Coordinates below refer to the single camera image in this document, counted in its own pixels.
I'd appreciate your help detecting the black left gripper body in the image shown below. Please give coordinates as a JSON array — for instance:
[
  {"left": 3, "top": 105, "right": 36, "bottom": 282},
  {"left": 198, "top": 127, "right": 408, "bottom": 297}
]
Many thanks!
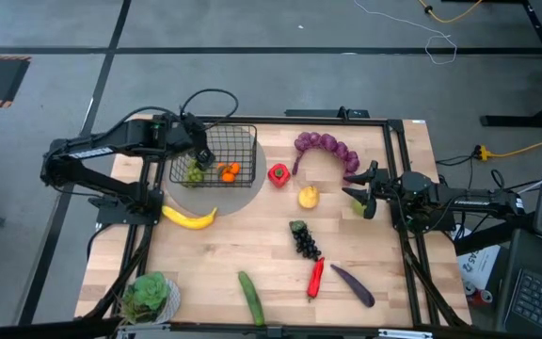
[{"left": 176, "top": 112, "right": 214, "bottom": 159}]

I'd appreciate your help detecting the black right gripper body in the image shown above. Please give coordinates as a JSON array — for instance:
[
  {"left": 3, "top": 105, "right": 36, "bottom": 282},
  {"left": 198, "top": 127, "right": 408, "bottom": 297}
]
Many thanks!
[{"left": 363, "top": 169, "right": 403, "bottom": 220}]

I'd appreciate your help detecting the green grape bunch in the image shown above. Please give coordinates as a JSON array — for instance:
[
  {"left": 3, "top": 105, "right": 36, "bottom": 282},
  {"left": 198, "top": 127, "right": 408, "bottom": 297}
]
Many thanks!
[{"left": 184, "top": 159, "right": 205, "bottom": 185}]

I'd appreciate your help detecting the orange tangerine bunch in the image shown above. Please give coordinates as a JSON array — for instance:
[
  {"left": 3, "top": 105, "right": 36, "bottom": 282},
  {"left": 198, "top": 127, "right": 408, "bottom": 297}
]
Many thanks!
[{"left": 216, "top": 162, "right": 243, "bottom": 184}]

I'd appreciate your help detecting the yellow banana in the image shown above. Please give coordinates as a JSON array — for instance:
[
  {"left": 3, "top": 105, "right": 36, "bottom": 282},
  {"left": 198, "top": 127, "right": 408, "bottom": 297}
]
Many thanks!
[{"left": 161, "top": 204, "right": 219, "bottom": 231}]

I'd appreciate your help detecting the black grape bunch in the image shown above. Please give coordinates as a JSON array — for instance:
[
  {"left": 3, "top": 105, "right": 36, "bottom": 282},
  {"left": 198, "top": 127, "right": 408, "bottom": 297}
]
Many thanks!
[{"left": 289, "top": 219, "right": 323, "bottom": 263}]

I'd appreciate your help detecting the red bell pepper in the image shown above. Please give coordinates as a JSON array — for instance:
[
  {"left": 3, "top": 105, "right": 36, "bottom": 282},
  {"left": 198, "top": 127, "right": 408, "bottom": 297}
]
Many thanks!
[{"left": 266, "top": 163, "right": 292, "bottom": 189}]

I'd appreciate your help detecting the purple eggplant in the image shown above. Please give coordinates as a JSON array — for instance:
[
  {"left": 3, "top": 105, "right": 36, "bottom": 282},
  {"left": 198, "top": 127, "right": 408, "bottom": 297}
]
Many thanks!
[{"left": 329, "top": 264, "right": 376, "bottom": 309}]

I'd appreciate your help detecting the red chili pepper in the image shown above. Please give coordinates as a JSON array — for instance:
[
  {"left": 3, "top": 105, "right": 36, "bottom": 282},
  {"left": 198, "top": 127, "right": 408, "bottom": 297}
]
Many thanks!
[{"left": 306, "top": 256, "right": 326, "bottom": 300}]

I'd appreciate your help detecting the green cucumber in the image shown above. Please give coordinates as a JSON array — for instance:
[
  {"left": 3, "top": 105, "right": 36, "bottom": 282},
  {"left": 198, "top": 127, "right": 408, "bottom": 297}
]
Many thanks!
[{"left": 237, "top": 270, "right": 266, "bottom": 327}]

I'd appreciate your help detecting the grey round mat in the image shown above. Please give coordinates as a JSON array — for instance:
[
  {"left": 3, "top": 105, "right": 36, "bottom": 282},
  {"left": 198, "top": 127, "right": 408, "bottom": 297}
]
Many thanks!
[{"left": 164, "top": 129, "right": 268, "bottom": 218}]

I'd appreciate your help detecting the white printed box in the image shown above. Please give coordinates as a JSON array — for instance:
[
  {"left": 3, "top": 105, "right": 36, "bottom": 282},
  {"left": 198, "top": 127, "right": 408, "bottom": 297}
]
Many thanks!
[{"left": 456, "top": 244, "right": 501, "bottom": 291}]

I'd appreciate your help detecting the succulent in white pot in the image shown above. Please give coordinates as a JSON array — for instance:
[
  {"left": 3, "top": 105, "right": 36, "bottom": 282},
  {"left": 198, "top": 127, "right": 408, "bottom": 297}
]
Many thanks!
[{"left": 119, "top": 271, "right": 182, "bottom": 326}]

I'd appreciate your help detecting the black laptop with keyboard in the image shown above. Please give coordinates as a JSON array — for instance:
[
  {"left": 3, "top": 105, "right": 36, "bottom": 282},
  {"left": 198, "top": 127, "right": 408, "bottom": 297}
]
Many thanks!
[{"left": 496, "top": 228, "right": 542, "bottom": 339}]

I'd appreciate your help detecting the black metal table frame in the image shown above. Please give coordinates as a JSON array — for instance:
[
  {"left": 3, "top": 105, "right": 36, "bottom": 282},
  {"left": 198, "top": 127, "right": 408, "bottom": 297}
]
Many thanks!
[{"left": 80, "top": 115, "right": 470, "bottom": 329}]

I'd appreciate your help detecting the black wire basket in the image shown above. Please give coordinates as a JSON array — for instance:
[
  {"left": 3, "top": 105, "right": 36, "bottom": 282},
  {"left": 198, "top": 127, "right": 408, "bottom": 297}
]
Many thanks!
[{"left": 168, "top": 123, "right": 259, "bottom": 188}]

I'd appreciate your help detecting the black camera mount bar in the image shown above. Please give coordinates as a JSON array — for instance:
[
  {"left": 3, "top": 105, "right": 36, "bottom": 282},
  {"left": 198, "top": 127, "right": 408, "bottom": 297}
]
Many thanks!
[{"left": 284, "top": 106, "right": 371, "bottom": 120}]

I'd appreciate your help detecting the yellow extension cord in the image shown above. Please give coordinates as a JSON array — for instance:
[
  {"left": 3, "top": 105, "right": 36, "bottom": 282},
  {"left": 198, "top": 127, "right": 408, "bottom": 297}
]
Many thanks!
[{"left": 475, "top": 139, "right": 542, "bottom": 161}]

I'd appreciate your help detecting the white floor cable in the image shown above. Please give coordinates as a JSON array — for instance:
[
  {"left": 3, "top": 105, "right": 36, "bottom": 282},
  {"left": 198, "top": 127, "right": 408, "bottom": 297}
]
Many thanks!
[{"left": 353, "top": 0, "right": 458, "bottom": 66}]

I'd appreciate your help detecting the yellow floor cable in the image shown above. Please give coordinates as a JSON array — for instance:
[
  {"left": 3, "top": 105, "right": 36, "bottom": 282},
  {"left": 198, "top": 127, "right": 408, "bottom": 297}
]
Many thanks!
[{"left": 419, "top": 0, "right": 484, "bottom": 24}]

